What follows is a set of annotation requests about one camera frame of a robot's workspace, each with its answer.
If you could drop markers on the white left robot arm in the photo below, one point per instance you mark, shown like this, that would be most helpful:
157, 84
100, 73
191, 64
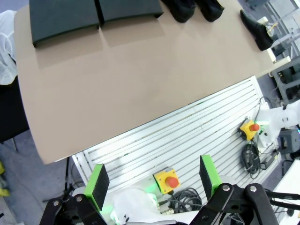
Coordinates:
133, 204

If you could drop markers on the black shoe stand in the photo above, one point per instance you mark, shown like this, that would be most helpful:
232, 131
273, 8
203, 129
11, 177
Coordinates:
129, 9
63, 18

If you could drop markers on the yellow emergency stop button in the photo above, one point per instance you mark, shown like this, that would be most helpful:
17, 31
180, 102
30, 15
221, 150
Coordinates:
248, 129
165, 179

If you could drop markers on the grey metal frame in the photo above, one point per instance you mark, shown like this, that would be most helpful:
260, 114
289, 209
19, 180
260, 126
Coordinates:
286, 82

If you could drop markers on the white cover cloth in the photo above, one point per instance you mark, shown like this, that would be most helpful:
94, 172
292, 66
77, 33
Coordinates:
5, 47

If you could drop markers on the black stand legs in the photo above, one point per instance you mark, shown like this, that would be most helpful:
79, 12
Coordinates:
67, 178

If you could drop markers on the grey control box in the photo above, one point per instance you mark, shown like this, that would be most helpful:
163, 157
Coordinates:
289, 140

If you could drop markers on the black power adapter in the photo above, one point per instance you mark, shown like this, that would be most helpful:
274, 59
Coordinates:
269, 160

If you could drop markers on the black leather shoe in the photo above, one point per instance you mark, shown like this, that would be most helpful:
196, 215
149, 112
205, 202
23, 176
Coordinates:
209, 10
180, 11
260, 31

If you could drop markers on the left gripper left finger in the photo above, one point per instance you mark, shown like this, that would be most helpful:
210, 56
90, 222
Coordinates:
96, 187

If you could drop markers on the black chair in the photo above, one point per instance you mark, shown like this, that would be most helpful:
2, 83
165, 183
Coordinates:
11, 110

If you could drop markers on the slotted aluminium base plate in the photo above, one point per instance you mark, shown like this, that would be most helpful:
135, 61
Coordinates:
187, 131

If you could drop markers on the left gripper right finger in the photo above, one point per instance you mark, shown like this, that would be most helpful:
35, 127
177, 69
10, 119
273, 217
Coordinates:
211, 178

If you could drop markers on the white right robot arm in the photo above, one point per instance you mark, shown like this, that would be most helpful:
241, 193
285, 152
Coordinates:
281, 117

